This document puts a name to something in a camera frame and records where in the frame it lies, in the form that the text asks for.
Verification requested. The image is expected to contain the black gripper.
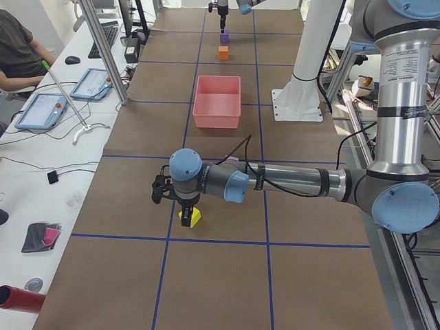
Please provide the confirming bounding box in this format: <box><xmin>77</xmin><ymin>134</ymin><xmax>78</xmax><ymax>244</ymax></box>
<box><xmin>177</xmin><ymin>194</ymin><xmax>200</xmax><ymax>227</ymax></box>
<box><xmin>208</xmin><ymin>0</ymin><xmax>229</xmax><ymax>33</ymax></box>

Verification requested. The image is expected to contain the yellow foam block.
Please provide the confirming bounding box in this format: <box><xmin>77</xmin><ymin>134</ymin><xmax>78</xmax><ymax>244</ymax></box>
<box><xmin>178</xmin><ymin>207</ymin><xmax>201</xmax><ymax>228</ymax></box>

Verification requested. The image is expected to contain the purple foam block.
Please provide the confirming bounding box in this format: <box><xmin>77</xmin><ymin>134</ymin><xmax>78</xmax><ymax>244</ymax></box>
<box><xmin>219</xmin><ymin>30</ymin><xmax>230</xmax><ymax>45</ymax></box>

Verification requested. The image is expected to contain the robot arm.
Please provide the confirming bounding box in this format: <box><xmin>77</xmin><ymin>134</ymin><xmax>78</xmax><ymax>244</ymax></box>
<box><xmin>168</xmin><ymin>1</ymin><xmax>439</xmax><ymax>234</ymax></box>
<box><xmin>208</xmin><ymin>0</ymin><xmax>262</xmax><ymax>33</ymax></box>

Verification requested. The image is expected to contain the pink plastic bin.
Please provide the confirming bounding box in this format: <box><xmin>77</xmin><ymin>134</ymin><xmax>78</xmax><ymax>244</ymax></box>
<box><xmin>192</xmin><ymin>76</ymin><xmax>241</xmax><ymax>129</ymax></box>

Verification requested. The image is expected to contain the orange foam block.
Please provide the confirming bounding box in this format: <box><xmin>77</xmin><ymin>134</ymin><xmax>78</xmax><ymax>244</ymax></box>
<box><xmin>218</xmin><ymin>45</ymin><xmax>229</xmax><ymax>61</ymax></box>

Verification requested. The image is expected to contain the black power adapter box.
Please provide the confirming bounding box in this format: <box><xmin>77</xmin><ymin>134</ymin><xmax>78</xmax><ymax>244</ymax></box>
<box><xmin>124</xmin><ymin>37</ymin><xmax>140</xmax><ymax>64</ymax></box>

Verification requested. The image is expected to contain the black keyboard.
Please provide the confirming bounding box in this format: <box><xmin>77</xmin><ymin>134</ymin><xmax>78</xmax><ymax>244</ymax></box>
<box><xmin>87</xmin><ymin>21</ymin><xmax>120</xmax><ymax>59</ymax></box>

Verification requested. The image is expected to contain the small black square device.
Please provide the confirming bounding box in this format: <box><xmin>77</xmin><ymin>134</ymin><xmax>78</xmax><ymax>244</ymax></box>
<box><xmin>47</xmin><ymin>170</ymin><xmax>59</xmax><ymax>185</ymax></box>

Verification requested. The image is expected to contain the far blue teach pendant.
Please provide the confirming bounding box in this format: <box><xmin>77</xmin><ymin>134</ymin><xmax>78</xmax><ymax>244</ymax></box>
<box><xmin>70</xmin><ymin>68</ymin><xmax>112</xmax><ymax>100</ymax></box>

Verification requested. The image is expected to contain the blue teach pendant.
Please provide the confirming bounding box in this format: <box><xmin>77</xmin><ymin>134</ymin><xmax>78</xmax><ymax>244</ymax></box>
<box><xmin>70</xmin><ymin>68</ymin><xmax>112</xmax><ymax>100</ymax></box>
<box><xmin>14</xmin><ymin>93</ymin><xmax>67</xmax><ymax>130</ymax></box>

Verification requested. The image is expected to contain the grey and pink cloth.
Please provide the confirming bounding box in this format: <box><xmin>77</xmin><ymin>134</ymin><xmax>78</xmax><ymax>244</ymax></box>
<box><xmin>21</xmin><ymin>222</ymin><xmax>62</xmax><ymax>253</ymax></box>

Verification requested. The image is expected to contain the black computer mouse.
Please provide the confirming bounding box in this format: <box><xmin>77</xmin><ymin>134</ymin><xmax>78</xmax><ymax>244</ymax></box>
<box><xmin>65</xmin><ymin>56</ymin><xmax>81</xmax><ymax>65</ymax></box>

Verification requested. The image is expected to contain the near blue teach pendant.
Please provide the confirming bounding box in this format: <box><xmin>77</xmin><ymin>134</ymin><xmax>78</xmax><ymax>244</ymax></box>
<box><xmin>14</xmin><ymin>93</ymin><xmax>67</xmax><ymax>130</ymax></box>

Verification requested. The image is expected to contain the metal rod with green tip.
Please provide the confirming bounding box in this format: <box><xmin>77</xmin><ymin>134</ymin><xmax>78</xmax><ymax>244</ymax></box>
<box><xmin>41</xmin><ymin>60</ymin><xmax>111</xmax><ymax>146</ymax></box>

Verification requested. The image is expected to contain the red cylinder bottle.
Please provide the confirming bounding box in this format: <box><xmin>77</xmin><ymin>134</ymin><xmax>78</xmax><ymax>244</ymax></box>
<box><xmin>1</xmin><ymin>285</ymin><xmax>46</xmax><ymax>314</ymax></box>

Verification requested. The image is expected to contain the seated person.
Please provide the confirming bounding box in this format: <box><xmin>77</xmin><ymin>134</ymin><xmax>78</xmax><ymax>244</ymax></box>
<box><xmin>1</xmin><ymin>10</ymin><xmax>55</xmax><ymax>92</ymax></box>

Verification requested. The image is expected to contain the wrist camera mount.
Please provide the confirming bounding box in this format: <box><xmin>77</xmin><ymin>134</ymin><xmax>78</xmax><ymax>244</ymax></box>
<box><xmin>151</xmin><ymin>165</ymin><xmax>177</xmax><ymax>204</ymax></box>

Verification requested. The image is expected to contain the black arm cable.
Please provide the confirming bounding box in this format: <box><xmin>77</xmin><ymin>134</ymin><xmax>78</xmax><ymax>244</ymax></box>
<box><xmin>219</xmin><ymin>134</ymin><xmax>377</xmax><ymax>197</ymax></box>

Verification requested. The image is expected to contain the white camera stand column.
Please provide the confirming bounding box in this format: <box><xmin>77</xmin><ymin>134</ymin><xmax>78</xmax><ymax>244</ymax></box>
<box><xmin>272</xmin><ymin>0</ymin><xmax>345</xmax><ymax>122</ymax></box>

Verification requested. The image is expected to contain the aluminium frame post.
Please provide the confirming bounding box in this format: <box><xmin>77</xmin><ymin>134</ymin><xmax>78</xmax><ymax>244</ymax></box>
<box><xmin>79</xmin><ymin>0</ymin><xmax>128</xmax><ymax>105</ymax></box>

